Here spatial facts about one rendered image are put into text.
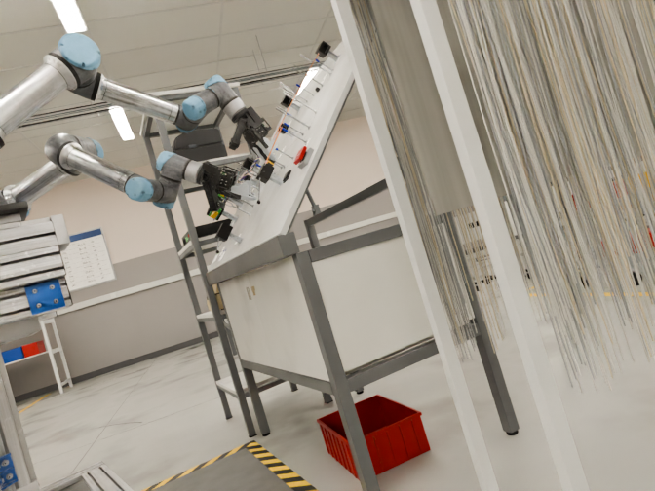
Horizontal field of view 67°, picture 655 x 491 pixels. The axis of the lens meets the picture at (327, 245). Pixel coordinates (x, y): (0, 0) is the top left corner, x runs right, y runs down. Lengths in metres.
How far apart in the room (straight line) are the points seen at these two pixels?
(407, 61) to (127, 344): 8.42
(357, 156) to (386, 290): 8.55
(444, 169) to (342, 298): 0.52
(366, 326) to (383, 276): 0.17
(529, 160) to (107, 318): 8.77
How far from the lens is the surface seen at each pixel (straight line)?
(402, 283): 1.62
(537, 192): 0.89
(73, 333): 9.45
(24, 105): 1.67
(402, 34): 1.32
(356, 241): 1.55
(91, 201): 9.55
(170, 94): 2.87
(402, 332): 1.61
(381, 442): 1.86
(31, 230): 1.67
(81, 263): 9.41
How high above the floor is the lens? 0.76
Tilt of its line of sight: 2 degrees up
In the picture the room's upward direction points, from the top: 17 degrees counter-clockwise
